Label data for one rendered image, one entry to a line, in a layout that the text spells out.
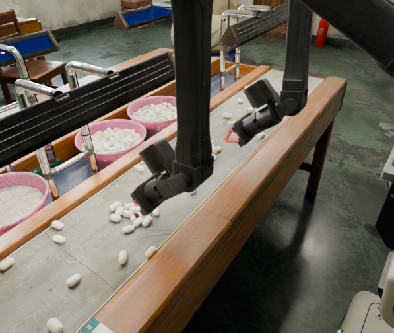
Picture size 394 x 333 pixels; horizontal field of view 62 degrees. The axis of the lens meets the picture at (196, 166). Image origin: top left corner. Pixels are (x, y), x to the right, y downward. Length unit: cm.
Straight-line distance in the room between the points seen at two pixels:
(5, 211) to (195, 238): 58
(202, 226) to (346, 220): 139
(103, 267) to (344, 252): 140
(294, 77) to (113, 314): 68
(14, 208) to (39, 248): 21
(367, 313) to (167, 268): 84
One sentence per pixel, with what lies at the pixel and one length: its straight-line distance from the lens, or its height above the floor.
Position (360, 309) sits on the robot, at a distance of 141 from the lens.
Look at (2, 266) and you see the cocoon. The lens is 92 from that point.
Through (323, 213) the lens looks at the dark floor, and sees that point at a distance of 213.
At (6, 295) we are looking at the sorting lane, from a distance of 89.
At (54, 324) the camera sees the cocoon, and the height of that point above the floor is 76.
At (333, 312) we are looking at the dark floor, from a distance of 171.
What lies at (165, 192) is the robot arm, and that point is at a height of 92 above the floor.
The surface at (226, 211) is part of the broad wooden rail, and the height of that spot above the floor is 76.
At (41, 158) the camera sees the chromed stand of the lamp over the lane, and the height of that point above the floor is 90.
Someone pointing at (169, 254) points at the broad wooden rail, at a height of 76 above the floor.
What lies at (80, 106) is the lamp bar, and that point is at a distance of 77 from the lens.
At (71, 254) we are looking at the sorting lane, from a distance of 90.
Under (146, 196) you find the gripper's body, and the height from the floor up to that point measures 88.
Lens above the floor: 138
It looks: 35 degrees down
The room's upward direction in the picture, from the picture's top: 2 degrees counter-clockwise
